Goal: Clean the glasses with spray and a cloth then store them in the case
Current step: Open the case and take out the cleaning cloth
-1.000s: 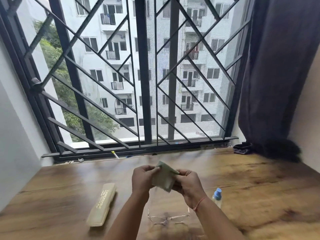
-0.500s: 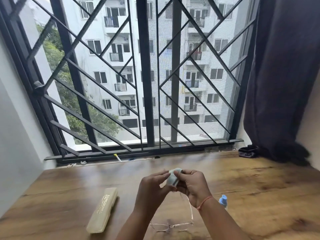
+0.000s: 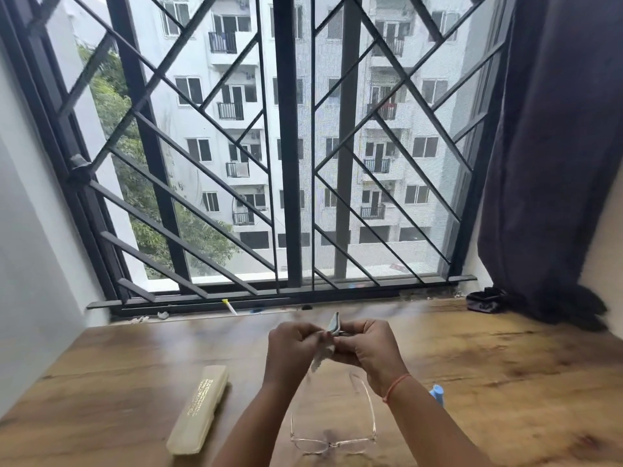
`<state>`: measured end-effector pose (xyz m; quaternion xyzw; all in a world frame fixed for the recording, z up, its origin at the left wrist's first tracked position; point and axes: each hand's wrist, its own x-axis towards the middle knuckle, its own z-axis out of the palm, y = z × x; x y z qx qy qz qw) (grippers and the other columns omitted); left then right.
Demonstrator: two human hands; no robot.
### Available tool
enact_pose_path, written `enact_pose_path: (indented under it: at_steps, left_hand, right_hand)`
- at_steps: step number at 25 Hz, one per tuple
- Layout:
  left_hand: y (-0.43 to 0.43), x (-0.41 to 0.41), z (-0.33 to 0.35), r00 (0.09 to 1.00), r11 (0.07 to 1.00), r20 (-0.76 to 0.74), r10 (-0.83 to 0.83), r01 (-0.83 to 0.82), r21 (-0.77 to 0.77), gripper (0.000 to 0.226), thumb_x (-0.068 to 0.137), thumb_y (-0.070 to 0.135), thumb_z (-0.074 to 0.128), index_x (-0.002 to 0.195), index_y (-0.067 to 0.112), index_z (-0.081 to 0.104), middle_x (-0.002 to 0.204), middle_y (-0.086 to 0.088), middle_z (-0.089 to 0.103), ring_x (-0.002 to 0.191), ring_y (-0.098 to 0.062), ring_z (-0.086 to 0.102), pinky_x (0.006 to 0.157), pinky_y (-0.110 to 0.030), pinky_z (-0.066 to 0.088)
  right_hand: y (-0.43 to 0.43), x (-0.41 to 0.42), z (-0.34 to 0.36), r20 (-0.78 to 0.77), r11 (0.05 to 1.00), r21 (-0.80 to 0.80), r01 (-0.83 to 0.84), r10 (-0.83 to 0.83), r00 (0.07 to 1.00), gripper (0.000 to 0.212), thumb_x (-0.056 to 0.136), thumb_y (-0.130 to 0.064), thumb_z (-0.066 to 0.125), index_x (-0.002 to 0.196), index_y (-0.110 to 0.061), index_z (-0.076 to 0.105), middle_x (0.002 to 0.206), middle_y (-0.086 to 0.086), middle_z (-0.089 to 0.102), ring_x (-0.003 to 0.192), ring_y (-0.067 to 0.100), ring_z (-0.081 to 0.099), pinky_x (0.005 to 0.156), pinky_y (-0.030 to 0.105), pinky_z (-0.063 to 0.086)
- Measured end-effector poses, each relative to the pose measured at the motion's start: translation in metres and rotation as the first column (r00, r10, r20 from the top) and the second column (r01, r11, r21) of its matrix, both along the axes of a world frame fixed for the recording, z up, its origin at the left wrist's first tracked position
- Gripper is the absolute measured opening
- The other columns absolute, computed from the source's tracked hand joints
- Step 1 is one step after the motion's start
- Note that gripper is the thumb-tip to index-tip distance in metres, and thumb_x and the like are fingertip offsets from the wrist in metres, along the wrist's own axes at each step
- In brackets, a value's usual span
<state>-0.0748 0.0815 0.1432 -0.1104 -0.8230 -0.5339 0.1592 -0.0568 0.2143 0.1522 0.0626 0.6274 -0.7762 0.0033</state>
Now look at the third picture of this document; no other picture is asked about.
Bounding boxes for person's left hand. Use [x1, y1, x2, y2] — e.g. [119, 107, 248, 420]
[262, 321, 336, 392]

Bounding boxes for black metal window grille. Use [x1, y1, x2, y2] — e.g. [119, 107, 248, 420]
[29, 0, 507, 308]

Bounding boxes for black window frame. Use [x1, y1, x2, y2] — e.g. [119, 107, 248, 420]
[0, 0, 517, 317]

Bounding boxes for person's left forearm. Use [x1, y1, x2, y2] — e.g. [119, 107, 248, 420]
[209, 381, 308, 467]

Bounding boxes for translucent yellowish glasses case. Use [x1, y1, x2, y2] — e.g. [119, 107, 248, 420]
[166, 365, 230, 457]

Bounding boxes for person's right hand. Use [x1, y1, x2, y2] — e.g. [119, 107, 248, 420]
[328, 318, 411, 400]

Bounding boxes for green tree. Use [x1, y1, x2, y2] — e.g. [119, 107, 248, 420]
[77, 45, 237, 280]

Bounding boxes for dark curtain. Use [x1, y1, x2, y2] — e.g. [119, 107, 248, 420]
[476, 0, 623, 334]

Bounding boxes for white apartment building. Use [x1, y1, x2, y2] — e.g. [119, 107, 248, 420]
[126, 0, 487, 280]

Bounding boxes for person's right forearm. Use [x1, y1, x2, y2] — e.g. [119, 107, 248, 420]
[384, 374, 493, 467]

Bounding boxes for clear-framed eyeglasses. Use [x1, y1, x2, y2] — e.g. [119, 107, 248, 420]
[289, 366, 378, 457]

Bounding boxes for dark crumpled cloth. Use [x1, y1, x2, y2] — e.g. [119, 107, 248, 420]
[465, 288, 507, 315]

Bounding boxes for pink wrist thread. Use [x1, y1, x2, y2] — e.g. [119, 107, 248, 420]
[382, 373, 413, 404]

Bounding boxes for light green cleaning cloth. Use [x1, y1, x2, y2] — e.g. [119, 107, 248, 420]
[310, 311, 341, 374]

